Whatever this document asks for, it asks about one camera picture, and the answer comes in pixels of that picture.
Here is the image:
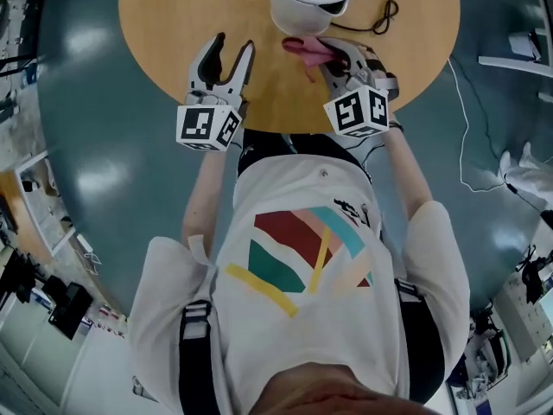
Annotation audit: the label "person's right forearm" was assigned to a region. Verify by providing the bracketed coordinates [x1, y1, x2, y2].
[382, 125, 434, 220]

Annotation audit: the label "person's head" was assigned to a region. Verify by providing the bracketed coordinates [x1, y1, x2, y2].
[249, 361, 434, 415]

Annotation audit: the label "person's left forearm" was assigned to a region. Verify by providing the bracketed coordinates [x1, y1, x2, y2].
[181, 149, 226, 259]

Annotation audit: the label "white electric kettle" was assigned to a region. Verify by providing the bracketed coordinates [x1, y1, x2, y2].
[266, 0, 364, 38]

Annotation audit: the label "black cable with plug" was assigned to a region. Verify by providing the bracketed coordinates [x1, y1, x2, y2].
[330, 0, 401, 36]

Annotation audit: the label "black backpack strap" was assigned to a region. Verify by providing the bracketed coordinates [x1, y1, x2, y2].
[178, 299, 222, 415]
[392, 278, 447, 405]

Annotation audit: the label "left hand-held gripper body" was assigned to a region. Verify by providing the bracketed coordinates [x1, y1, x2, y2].
[175, 89, 248, 151]

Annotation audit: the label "white floor cable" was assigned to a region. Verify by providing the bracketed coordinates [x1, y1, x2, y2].
[447, 57, 507, 193]

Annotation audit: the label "black equipment box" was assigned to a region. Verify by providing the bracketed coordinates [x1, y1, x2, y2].
[46, 274, 95, 342]

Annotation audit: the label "person's white printed shirt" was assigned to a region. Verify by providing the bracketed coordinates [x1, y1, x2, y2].
[128, 153, 472, 415]

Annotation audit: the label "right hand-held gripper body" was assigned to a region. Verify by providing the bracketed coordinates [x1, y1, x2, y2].
[323, 69, 401, 138]

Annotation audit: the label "person's right hand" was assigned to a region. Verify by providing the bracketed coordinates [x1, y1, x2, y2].
[361, 46, 386, 77]

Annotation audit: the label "white desk frame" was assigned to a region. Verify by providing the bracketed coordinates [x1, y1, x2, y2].
[468, 0, 553, 104]

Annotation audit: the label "black floor cable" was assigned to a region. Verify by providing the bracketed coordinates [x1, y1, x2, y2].
[456, 61, 546, 212]

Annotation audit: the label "pink cloth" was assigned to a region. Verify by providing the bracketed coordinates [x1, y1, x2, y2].
[281, 35, 343, 82]

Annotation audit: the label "wooden shelf unit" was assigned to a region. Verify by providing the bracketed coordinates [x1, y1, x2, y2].
[0, 150, 95, 255]

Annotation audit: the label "person's black trousers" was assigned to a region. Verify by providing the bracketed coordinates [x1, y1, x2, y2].
[236, 127, 373, 177]

